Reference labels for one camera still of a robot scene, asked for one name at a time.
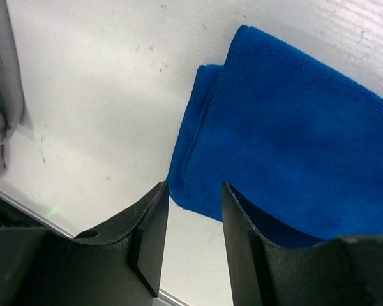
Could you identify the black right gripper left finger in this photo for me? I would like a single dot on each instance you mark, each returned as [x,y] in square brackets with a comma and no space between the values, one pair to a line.
[99,255]

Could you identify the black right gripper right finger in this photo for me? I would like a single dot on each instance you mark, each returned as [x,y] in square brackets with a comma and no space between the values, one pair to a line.
[271,263]

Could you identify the blue microfiber towel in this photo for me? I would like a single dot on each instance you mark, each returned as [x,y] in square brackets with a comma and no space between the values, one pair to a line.
[298,139]

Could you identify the grey terry towel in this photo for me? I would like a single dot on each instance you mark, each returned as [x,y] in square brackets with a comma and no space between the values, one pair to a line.
[11,93]

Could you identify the aluminium mounting rail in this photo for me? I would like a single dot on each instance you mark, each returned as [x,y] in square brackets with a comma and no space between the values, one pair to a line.
[35,216]

